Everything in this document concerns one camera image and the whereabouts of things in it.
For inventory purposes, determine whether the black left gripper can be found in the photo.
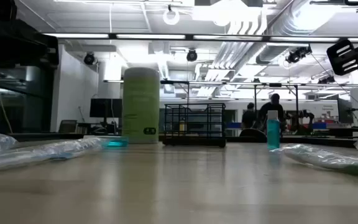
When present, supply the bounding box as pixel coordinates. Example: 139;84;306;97
0;19;59;69

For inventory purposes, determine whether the clear plastic bag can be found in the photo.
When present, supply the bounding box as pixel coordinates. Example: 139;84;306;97
0;136;107;174

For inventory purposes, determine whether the blue mouthwash bottle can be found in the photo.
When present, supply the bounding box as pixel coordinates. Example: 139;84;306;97
103;136;129;149
266;110;281;151

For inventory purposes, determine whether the black computer monitor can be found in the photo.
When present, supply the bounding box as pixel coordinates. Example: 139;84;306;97
89;98;123;118
337;98;354;124

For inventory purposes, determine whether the dark office chair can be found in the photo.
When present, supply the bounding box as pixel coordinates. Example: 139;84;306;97
58;119;78;134

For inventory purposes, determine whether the person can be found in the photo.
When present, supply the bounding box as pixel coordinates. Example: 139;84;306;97
257;93;287;131
241;102;256;129

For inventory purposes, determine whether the green disinfecting wipes canister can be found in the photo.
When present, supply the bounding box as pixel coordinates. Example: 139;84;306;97
122;67;160;144

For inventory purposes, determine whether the black overhead light bar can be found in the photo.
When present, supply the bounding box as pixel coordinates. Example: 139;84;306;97
40;32;358;44

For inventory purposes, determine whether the yellow extension cable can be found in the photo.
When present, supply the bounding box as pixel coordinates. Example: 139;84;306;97
0;65;14;134

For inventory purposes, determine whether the silver ventilation duct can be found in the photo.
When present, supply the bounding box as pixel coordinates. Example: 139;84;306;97
255;0;338;65

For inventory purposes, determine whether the black aluminium table frame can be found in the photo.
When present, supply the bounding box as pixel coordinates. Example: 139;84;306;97
9;133;358;149

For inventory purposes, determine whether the white ring light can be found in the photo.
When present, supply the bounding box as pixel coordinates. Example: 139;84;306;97
162;6;181;26

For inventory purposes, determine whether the tall black metal frame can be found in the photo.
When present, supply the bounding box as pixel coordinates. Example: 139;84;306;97
160;80;300;138

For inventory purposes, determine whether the black wire basket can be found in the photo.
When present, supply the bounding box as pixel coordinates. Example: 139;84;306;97
162;103;227;148

